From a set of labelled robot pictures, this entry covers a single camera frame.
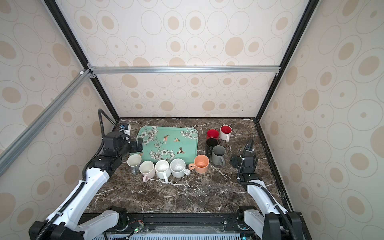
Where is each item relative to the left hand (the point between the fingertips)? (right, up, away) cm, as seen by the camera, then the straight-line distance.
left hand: (136, 135), depth 78 cm
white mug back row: (+51, +1, +26) cm, 58 cm away
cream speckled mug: (+20, -20, +14) cm, 31 cm away
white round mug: (+13, -19, +6) cm, 24 cm away
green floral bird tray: (+11, -6, +29) cm, 32 cm away
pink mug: (+3, -19, +8) cm, 21 cm away
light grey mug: (-6, -16, +12) cm, 21 cm away
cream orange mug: (+34, -18, +14) cm, 41 cm away
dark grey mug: (+45, -11, +14) cm, 48 cm away
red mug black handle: (+43, +1, +25) cm, 50 cm away
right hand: (+59, -12, +10) cm, 61 cm away
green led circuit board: (+4, -44, -6) cm, 45 cm away
